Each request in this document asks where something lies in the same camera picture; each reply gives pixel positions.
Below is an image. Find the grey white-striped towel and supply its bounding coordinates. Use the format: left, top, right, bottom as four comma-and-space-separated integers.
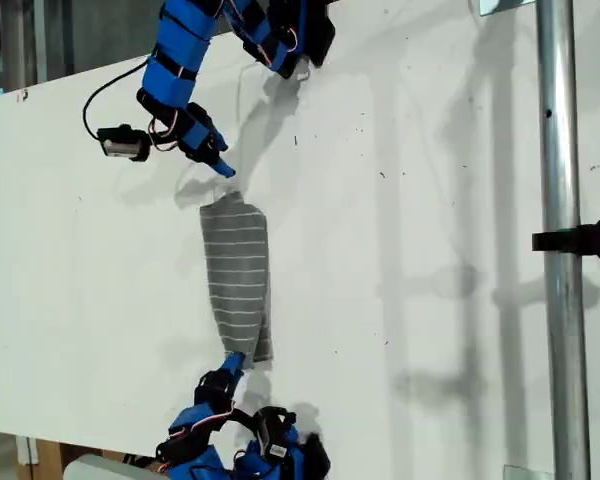
198, 185, 275, 372

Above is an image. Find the wooden table leg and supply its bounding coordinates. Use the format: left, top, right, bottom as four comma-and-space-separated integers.
34, 438, 66, 480

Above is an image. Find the black clamp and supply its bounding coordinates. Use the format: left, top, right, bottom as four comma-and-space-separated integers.
531, 212, 600, 265

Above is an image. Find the camera black cable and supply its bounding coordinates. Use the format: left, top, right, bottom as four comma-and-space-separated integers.
81, 57, 151, 139
231, 408, 262, 432

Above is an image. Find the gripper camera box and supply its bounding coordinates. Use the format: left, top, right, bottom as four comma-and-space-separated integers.
253, 407, 299, 459
95, 123, 153, 164

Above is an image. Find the steel post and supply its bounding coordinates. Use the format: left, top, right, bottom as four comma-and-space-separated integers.
534, 0, 592, 480

